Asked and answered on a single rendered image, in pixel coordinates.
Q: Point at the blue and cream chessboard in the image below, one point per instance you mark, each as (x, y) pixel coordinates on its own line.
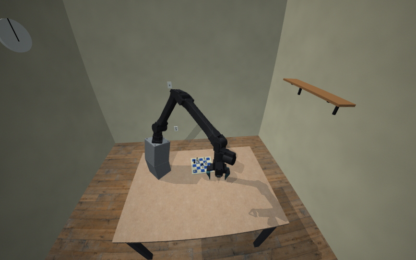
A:
(198, 167)

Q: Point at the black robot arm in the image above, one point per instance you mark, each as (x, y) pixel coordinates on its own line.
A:
(218, 141)

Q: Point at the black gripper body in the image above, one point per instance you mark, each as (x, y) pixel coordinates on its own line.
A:
(225, 171)

